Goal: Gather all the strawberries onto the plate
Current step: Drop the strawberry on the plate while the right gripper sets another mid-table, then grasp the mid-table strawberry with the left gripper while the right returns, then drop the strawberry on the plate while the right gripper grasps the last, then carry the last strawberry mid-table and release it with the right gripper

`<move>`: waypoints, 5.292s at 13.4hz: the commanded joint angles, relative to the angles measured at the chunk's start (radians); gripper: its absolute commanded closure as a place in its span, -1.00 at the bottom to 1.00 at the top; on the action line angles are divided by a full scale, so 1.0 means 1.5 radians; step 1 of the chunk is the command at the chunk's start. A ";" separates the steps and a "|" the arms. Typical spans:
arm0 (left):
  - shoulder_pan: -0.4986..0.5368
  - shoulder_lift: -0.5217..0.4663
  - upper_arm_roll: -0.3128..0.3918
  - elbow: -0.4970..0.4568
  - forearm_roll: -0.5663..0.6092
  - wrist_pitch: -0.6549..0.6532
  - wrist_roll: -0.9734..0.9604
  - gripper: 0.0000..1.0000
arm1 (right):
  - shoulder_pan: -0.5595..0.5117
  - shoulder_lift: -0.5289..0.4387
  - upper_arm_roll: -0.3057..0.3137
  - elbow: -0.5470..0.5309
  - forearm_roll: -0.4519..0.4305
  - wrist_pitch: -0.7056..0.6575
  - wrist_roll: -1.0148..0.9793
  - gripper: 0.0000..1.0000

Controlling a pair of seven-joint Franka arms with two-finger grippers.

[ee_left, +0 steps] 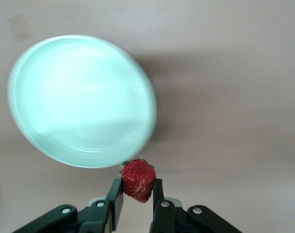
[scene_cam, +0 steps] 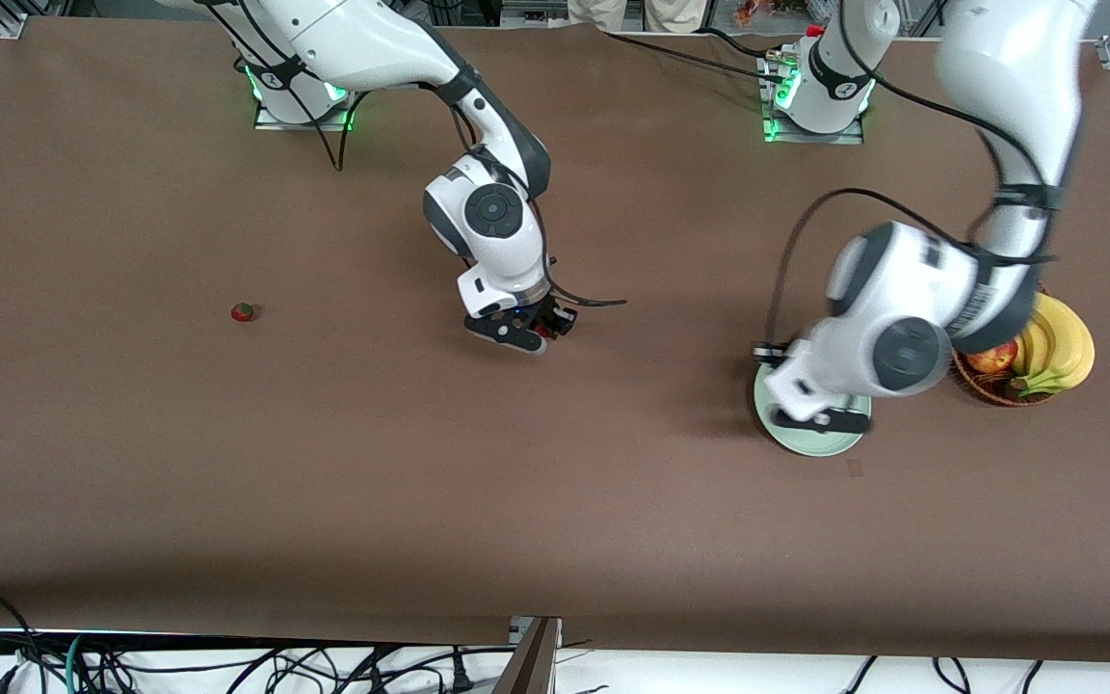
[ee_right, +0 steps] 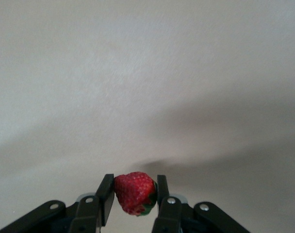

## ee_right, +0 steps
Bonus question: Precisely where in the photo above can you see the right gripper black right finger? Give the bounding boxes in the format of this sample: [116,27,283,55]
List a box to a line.
[151,174,251,233]

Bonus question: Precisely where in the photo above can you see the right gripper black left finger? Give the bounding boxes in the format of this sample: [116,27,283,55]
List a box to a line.
[0,173,115,233]

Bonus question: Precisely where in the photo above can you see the red strawberry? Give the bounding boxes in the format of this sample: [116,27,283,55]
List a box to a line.
[114,171,158,216]

